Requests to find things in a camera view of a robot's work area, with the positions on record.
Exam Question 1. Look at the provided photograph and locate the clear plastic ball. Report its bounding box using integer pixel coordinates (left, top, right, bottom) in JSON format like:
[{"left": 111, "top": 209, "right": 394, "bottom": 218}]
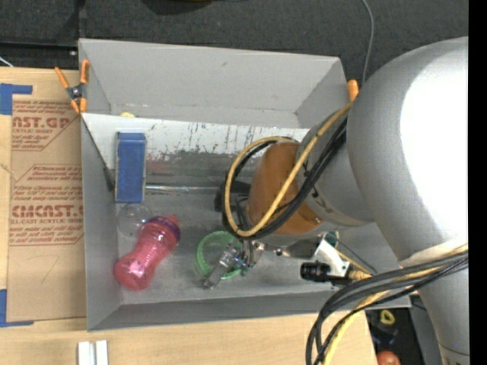
[{"left": 116, "top": 202, "right": 154, "bottom": 239}]

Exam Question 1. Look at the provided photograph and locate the blue box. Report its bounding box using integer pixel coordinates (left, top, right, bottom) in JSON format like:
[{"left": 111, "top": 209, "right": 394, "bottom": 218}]
[{"left": 114, "top": 130, "right": 148, "bottom": 204}]

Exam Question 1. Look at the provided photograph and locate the black cylinder on white bracket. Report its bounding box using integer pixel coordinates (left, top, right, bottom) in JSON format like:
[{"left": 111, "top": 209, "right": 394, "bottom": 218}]
[{"left": 300, "top": 233, "right": 372, "bottom": 287}]

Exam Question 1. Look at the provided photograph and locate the pink plastic bottle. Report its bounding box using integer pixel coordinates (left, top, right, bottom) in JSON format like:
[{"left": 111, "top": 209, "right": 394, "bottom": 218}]
[{"left": 113, "top": 214, "right": 182, "bottom": 292}]

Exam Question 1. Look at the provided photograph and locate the brown cardboard board red print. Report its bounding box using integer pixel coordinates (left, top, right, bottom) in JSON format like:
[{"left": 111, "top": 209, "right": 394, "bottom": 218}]
[{"left": 0, "top": 66, "right": 89, "bottom": 329}]

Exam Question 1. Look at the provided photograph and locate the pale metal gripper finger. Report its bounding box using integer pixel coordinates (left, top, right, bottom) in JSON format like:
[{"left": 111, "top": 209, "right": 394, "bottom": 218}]
[
  {"left": 202, "top": 257, "right": 234, "bottom": 290},
  {"left": 219, "top": 241, "right": 242, "bottom": 267}
]

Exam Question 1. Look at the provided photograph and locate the green plastic ring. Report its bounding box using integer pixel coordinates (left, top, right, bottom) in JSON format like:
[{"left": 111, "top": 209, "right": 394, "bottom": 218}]
[{"left": 196, "top": 230, "right": 249, "bottom": 281}]

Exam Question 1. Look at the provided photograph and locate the grey metal bin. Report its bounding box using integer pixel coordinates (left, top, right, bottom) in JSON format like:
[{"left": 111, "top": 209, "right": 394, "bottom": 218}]
[{"left": 77, "top": 38, "right": 412, "bottom": 332}]

